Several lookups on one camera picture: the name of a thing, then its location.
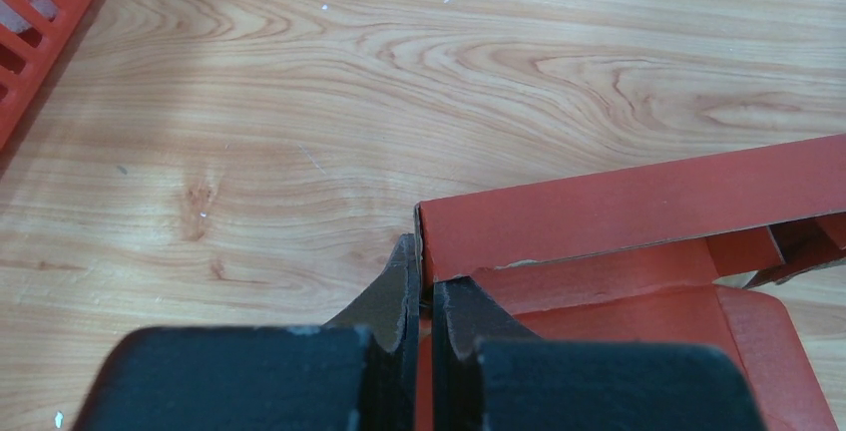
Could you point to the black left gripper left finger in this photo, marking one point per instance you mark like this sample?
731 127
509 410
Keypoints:
357 371

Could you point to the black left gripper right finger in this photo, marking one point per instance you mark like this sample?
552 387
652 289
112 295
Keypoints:
490 372

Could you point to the red paper box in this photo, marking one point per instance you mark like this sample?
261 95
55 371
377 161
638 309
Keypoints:
672 252

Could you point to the red plastic basket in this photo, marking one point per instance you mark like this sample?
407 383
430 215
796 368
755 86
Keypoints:
34 34

